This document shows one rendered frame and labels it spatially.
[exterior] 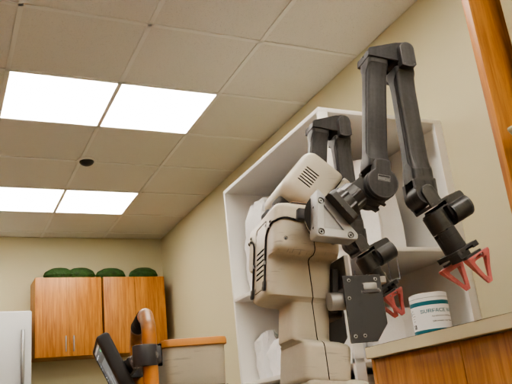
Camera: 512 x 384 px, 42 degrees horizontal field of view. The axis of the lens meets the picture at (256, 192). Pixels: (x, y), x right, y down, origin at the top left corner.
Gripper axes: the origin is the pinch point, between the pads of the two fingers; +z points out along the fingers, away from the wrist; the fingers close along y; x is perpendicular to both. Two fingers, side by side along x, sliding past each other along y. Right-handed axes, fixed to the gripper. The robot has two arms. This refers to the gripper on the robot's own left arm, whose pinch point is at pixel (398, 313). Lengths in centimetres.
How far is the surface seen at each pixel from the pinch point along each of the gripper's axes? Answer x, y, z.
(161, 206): -60, 397, -152
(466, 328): -11.2, -9.4, 13.2
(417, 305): -20.9, 25.1, 3.8
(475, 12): -78, -14, -70
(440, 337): -8.9, 2.6, 13.1
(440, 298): -28.0, 21.3, 5.9
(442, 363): -7.6, 7.7, 20.6
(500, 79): -71, -14, -46
